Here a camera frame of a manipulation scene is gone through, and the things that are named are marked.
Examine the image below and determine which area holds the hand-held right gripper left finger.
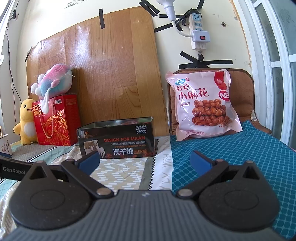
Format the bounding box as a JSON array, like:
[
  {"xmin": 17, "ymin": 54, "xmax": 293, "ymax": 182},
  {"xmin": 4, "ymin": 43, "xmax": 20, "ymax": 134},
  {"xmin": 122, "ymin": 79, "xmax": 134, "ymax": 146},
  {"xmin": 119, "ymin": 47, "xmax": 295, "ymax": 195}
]
[{"xmin": 21, "ymin": 151, "xmax": 114, "ymax": 199}]

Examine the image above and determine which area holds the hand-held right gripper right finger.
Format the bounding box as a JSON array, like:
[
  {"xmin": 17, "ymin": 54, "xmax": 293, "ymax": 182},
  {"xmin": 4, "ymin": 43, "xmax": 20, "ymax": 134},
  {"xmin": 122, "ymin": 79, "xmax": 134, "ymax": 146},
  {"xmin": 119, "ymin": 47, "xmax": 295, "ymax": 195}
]
[{"xmin": 176, "ymin": 151, "xmax": 266, "ymax": 199}]

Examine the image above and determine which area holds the black tin box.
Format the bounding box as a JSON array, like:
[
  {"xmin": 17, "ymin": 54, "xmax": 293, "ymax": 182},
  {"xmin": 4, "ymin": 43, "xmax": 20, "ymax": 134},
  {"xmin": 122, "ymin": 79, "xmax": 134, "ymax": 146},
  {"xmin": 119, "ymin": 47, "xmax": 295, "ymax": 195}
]
[{"xmin": 76, "ymin": 116, "xmax": 155, "ymax": 159}]

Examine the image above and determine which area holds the white paper box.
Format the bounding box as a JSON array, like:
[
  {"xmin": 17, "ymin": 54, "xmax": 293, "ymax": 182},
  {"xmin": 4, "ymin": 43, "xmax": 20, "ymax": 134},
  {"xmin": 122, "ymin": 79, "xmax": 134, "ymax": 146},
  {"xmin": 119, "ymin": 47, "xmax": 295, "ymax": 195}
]
[{"xmin": 0, "ymin": 134, "xmax": 14, "ymax": 158}]

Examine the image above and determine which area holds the patchwork patterned bedsheet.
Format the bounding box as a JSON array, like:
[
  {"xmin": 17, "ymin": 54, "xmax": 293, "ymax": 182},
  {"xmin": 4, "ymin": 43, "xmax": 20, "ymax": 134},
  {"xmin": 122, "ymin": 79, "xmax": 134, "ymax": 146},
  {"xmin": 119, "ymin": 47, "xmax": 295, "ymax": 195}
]
[{"xmin": 0, "ymin": 136, "xmax": 173, "ymax": 234}]

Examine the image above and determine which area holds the red gift box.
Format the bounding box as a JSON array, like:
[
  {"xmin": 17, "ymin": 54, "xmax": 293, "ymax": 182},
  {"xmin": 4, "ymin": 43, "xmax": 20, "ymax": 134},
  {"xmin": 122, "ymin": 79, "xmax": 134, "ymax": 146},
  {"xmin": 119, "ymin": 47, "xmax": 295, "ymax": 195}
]
[{"xmin": 32, "ymin": 93, "xmax": 81, "ymax": 147}]

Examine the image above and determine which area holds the teal patterned blanket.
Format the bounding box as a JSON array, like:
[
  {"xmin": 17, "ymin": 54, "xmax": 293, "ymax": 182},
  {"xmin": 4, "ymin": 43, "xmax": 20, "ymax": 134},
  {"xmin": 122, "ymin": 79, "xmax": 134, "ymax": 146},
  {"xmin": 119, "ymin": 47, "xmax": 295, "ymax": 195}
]
[{"xmin": 170, "ymin": 120, "xmax": 296, "ymax": 240}]

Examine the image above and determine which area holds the yellow duck plush toy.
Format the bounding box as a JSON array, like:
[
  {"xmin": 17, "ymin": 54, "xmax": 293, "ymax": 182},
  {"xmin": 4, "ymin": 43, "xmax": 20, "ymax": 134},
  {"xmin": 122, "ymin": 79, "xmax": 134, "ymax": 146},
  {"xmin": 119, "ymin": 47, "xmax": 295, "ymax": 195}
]
[{"xmin": 13, "ymin": 98, "xmax": 38, "ymax": 146}]

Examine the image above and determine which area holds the large pink snack bag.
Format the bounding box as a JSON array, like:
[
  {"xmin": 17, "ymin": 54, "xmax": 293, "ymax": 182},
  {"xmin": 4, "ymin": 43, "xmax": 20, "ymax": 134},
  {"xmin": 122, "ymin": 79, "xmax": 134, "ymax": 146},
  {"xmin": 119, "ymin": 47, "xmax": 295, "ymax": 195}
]
[{"xmin": 165, "ymin": 69, "xmax": 243, "ymax": 141}]

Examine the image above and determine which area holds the brown seat cushion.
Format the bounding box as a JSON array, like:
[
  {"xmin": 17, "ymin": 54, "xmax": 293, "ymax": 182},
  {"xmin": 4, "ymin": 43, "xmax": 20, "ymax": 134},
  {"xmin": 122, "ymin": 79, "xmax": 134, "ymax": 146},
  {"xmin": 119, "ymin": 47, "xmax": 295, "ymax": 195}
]
[{"xmin": 168, "ymin": 68, "xmax": 272, "ymax": 135}]

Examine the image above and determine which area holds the pastel pink blue plush toy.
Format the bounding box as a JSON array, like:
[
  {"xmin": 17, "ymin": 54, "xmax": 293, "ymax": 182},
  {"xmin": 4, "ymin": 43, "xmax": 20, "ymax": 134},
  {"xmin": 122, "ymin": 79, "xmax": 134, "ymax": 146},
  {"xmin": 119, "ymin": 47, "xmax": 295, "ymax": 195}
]
[{"xmin": 31, "ymin": 64, "xmax": 75, "ymax": 115}]

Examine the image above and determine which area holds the long black tape strip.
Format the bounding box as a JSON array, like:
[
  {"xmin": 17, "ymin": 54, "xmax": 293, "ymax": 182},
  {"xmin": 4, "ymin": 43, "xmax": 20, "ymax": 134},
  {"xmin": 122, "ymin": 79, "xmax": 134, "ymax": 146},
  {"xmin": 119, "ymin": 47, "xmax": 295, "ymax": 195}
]
[{"xmin": 190, "ymin": 60, "xmax": 233, "ymax": 68}]

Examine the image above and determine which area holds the short black tape strip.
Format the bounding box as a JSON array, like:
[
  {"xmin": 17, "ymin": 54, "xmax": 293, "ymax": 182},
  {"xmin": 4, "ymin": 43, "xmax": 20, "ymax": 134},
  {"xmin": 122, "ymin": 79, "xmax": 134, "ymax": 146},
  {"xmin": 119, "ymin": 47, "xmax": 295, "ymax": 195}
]
[{"xmin": 180, "ymin": 52, "xmax": 201, "ymax": 65}]

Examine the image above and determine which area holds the white power strip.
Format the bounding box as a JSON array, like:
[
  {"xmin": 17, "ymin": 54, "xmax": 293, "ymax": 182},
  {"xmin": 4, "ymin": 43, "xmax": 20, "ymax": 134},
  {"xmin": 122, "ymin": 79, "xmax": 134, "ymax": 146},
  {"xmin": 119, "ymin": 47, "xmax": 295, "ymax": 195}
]
[{"xmin": 187, "ymin": 8, "xmax": 207, "ymax": 51}]

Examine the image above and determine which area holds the wood grain wall board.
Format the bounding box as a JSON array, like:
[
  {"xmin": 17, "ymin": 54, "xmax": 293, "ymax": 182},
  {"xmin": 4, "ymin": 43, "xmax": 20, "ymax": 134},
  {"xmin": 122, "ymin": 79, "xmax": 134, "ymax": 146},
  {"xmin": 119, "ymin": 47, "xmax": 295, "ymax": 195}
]
[{"xmin": 24, "ymin": 6, "xmax": 170, "ymax": 147}]

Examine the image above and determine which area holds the black wall cable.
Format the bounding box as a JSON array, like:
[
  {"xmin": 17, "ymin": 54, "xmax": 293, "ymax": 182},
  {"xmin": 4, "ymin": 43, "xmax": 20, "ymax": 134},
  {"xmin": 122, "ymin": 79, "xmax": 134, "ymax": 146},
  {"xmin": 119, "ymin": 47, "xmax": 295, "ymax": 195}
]
[{"xmin": 5, "ymin": 9, "xmax": 19, "ymax": 94}]

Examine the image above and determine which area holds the white window frame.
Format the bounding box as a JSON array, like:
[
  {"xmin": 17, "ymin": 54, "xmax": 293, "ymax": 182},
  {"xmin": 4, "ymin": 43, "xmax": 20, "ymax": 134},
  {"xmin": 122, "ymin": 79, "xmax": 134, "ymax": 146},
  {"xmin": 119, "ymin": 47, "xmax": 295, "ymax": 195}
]
[{"xmin": 240, "ymin": 0, "xmax": 296, "ymax": 152}]

